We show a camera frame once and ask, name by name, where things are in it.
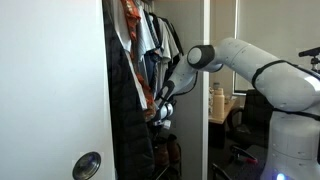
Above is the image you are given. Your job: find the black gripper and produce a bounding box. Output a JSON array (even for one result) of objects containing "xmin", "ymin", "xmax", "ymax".
[{"xmin": 151, "ymin": 109, "xmax": 165, "ymax": 124}]

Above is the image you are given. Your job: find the brown leather boot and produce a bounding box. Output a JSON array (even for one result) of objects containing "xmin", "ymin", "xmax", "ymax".
[
  {"xmin": 153, "ymin": 136, "xmax": 170, "ymax": 168},
  {"xmin": 166, "ymin": 133, "xmax": 182, "ymax": 164}
]

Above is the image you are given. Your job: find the black puffer jacket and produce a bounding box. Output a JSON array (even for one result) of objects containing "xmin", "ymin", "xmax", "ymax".
[{"xmin": 102, "ymin": 0, "xmax": 156, "ymax": 180}]

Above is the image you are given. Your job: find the navy hanging garment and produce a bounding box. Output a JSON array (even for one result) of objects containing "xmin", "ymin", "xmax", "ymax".
[{"xmin": 143, "ymin": 11, "xmax": 162, "ymax": 94}]

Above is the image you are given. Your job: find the tan insulated water bottle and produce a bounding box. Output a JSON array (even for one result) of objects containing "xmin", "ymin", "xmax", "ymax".
[{"xmin": 212, "ymin": 87, "xmax": 227, "ymax": 122}]

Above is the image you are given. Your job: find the wooden desk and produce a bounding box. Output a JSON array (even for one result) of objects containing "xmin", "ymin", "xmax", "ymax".
[{"xmin": 208, "ymin": 96, "xmax": 246, "ymax": 149}]

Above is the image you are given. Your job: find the light grey t-shirt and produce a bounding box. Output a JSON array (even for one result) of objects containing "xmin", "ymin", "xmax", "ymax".
[{"xmin": 155, "ymin": 16, "xmax": 181, "ymax": 98}]

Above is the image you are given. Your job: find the light blue shirt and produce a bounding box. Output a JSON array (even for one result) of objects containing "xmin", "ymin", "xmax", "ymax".
[{"xmin": 134, "ymin": 4, "xmax": 158, "ymax": 84}]

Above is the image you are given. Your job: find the black chair part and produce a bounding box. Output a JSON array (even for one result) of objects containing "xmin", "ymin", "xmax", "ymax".
[{"xmin": 210, "ymin": 162, "xmax": 233, "ymax": 180}]

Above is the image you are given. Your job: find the red and black tool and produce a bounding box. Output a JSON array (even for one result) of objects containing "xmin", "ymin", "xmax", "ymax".
[{"xmin": 229, "ymin": 144, "xmax": 259, "ymax": 165}]

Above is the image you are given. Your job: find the white hanging shirt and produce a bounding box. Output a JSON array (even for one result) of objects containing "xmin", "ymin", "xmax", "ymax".
[{"xmin": 111, "ymin": 0, "xmax": 148, "ymax": 111}]

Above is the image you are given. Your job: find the black office chair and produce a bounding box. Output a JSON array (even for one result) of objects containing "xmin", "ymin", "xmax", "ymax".
[{"xmin": 226, "ymin": 89, "xmax": 275, "ymax": 148}]

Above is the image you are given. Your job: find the orange patterned shirt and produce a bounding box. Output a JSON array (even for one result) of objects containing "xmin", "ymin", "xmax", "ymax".
[{"xmin": 119, "ymin": 0, "xmax": 158, "ymax": 122}]

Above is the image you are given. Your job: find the white sliding closet door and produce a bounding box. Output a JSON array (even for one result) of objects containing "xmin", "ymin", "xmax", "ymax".
[{"xmin": 0, "ymin": 0, "xmax": 116, "ymax": 180}]

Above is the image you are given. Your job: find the white roller blind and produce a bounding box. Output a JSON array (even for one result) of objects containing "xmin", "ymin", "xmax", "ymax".
[{"xmin": 233, "ymin": 0, "xmax": 320, "ymax": 96}]

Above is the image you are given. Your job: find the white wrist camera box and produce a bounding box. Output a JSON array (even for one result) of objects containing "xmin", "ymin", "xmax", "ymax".
[{"xmin": 160, "ymin": 119, "xmax": 173, "ymax": 130}]

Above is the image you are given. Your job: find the round metal door handle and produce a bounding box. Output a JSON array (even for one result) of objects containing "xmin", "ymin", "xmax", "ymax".
[{"xmin": 72, "ymin": 151, "xmax": 102, "ymax": 180}]

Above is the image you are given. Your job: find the black camera on tripod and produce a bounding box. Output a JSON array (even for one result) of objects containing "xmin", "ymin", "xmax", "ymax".
[{"xmin": 298, "ymin": 46, "xmax": 320, "ymax": 73}]

